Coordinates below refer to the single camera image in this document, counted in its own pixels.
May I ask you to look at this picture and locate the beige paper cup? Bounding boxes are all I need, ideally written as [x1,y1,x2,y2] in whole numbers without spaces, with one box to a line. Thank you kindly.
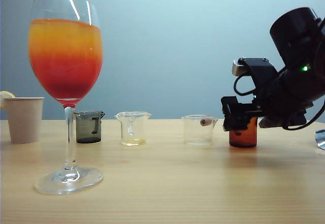
[4,97,45,144]

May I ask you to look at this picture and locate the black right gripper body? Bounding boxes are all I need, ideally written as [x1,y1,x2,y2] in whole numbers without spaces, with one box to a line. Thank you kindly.
[253,69,314,129]

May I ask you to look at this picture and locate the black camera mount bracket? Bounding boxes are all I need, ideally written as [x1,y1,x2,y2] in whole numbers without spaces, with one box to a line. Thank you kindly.
[238,57,279,89]

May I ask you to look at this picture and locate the smoky grey measuring cup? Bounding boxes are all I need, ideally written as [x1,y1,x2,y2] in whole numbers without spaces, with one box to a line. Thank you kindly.
[73,111,106,144]

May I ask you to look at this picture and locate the clear measuring cup yellow residue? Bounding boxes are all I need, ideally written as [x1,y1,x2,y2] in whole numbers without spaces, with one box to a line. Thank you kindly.
[114,111,152,147]

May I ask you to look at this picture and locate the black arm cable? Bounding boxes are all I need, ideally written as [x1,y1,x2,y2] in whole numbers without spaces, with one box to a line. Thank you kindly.
[282,104,325,131]

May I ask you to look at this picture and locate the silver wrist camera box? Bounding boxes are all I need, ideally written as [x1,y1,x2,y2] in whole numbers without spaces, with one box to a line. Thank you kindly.
[231,58,249,77]

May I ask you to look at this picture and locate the silver metal spoon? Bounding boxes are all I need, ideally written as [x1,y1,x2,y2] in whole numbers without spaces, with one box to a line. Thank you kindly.
[314,129,325,150]

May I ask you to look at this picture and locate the wine glass with juice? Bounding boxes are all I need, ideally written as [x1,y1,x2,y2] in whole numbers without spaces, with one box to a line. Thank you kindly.
[27,0,105,196]

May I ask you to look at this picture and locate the amber measuring cup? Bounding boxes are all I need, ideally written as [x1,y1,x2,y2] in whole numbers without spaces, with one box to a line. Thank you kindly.
[228,116,258,148]

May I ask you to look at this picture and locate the clear measuring cup brown mark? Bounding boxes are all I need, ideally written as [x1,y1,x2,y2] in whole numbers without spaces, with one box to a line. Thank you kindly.
[181,114,219,147]

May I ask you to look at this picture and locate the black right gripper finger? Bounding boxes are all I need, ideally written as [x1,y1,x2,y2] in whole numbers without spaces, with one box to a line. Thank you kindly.
[222,112,252,133]
[220,95,262,115]

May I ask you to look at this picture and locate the black camera cable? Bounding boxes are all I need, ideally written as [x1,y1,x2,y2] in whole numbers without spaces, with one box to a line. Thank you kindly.
[233,74,257,97]

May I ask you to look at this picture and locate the yellow lemon slice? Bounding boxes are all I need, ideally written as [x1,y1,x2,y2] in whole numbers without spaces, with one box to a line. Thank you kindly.
[0,90,16,110]

